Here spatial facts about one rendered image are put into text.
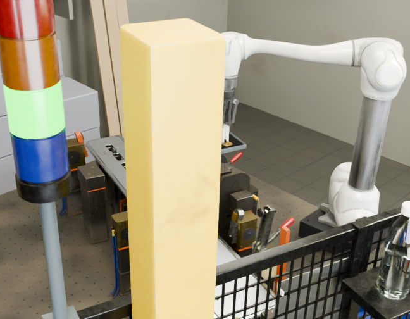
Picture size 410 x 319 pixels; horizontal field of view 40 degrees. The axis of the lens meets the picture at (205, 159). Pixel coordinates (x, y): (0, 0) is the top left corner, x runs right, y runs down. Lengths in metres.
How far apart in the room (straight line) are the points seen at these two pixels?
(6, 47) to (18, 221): 2.11
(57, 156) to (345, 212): 1.64
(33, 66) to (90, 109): 3.02
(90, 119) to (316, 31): 2.34
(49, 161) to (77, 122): 2.95
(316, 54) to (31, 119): 1.61
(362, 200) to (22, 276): 1.37
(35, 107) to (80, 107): 2.96
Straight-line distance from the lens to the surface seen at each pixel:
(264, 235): 1.84
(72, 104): 3.62
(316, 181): 4.53
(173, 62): 0.64
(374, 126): 2.12
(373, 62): 2.02
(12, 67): 0.69
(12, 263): 2.50
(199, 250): 0.79
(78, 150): 2.59
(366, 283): 1.22
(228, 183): 2.05
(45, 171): 0.74
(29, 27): 0.67
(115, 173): 2.45
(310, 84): 5.33
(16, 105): 0.71
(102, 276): 2.36
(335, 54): 2.19
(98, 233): 2.52
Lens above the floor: 2.17
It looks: 27 degrees down
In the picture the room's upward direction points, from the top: 2 degrees clockwise
